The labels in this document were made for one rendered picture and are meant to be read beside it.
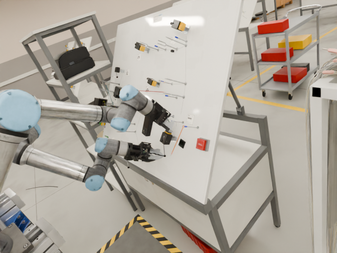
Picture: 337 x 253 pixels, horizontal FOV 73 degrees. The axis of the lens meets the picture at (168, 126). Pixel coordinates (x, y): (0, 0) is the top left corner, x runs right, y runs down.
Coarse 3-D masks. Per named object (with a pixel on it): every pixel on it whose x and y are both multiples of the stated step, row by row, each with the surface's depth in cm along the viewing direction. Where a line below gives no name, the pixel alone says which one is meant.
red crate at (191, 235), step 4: (184, 228) 192; (188, 232) 188; (188, 236) 194; (192, 236) 184; (196, 236) 192; (192, 240) 189; (196, 240) 179; (200, 240) 188; (196, 244) 185; (200, 244) 175; (204, 244) 184; (200, 248) 181; (204, 248) 172; (208, 248) 180; (212, 248) 166; (204, 252) 177; (208, 252) 168; (212, 252) 168; (216, 252) 171
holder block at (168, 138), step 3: (162, 132) 121; (162, 135) 121; (165, 135) 119; (168, 135) 119; (171, 135) 120; (162, 138) 121; (165, 138) 119; (168, 138) 120; (171, 138) 121; (162, 141) 120; (165, 141) 119; (168, 141) 121; (165, 144) 120; (168, 144) 122
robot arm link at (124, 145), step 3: (120, 141) 114; (123, 141) 116; (120, 144) 112; (123, 144) 113; (126, 144) 114; (120, 147) 112; (123, 147) 112; (126, 147) 113; (120, 150) 112; (123, 150) 112; (126, 150) 113; (120, 153) 112; (123, 153) 113; (126, 153) 114
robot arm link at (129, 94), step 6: (120, 90) 97; (126, 90) 95; (132, 90) 94; (120, 96) 95; (126, 96) 93; (132, 96) 94; (138, 96) 97; (144, 96) 101; (126, 102) 95; (132, 102) 95; (138, 102) 97; (144, 102) 100; (138, 108) 100
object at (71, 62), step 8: (80, 48) 184; (56, 56) 188; (64, 56) 177; (72, 56) 181; (80, 56) 185; (88, 56) 190; (64, 64) 178; (72, 64) 183; (80, 64) 186; (88, 64) 190; (64, 72) 179; (72, 72) 183; (80, 72) 188
